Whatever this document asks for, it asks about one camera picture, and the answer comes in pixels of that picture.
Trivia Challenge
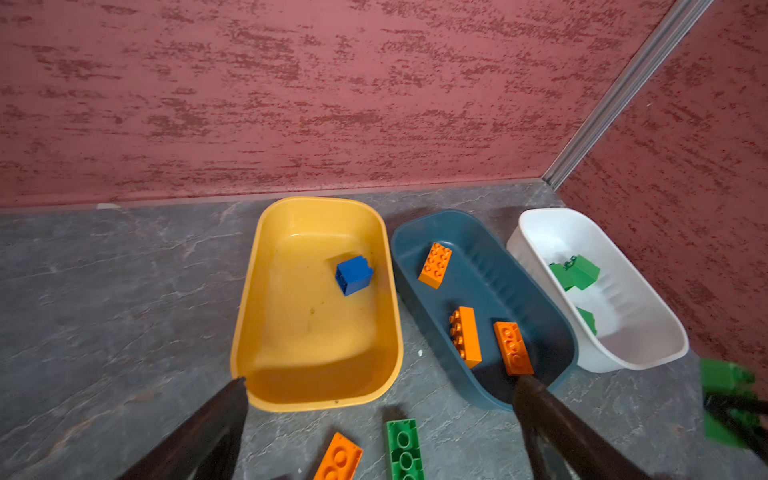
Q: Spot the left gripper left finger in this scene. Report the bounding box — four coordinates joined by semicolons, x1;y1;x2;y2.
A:
120;377;248;479

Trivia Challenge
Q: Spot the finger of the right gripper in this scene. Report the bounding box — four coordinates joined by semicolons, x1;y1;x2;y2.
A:
703;393;767;462

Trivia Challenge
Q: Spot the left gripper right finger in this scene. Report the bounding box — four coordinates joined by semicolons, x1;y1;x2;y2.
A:
513;375;649;479

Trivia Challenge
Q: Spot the green long lego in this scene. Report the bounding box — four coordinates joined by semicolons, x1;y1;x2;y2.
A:
699;358;758;449

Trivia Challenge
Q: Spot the orange small lego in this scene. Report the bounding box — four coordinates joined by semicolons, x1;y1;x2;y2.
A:
493;321;534;376

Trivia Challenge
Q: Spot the green lego small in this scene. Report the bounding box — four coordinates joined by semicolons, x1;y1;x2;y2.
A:
577;308;598;335

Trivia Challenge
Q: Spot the blue square lego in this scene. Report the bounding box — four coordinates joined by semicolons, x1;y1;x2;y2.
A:
335;256;374;296

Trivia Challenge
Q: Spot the green lego by right arm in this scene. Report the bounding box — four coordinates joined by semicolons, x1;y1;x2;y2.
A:
564;255;601;290

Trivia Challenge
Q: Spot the white plastic bin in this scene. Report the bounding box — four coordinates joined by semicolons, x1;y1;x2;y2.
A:
507;208;689;373

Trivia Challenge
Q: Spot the yellow plastic bin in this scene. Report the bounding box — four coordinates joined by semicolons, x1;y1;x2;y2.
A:
230;197;404;413

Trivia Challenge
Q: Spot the green lego upside down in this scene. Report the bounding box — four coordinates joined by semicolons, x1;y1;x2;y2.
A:
386;419;425;480

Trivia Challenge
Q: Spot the teal plastic bin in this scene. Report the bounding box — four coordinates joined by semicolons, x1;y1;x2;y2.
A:
390;210;579;411

